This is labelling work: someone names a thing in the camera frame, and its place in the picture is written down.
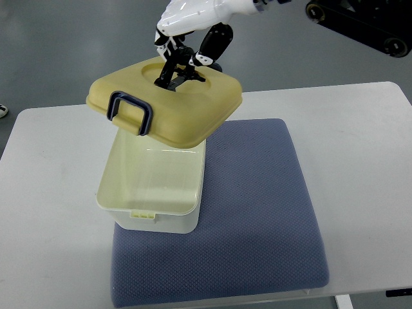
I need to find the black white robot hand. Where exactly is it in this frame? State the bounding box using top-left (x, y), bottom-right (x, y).
top-left (154, 0), bottom-right (270, 89)

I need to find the yellow box lid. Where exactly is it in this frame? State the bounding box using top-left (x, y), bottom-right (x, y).
top-left (86, 57), bottom-right (242, 149)

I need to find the white storage box base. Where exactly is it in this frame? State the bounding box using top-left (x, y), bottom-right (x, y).
top-left (96, 129), bottom-right (206, 234)

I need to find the black wheeled cart base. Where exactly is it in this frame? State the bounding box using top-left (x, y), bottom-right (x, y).
top-left (305, 1), bottom-right (411, 58)

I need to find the black white shoe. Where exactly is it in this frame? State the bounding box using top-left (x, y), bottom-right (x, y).
top-left (0, 104), bottom-right (8, 118)

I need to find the blue grey cushion mat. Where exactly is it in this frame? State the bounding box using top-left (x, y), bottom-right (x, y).
top-left (111, 118), bottom-right (329, 308)

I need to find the white table leg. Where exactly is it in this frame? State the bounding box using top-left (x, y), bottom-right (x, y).
top-left (335, 294), bottom-right (354, 309)

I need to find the black table bracket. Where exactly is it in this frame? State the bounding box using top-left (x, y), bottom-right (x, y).
top-left (386, 288), bottom-right (412, 297)

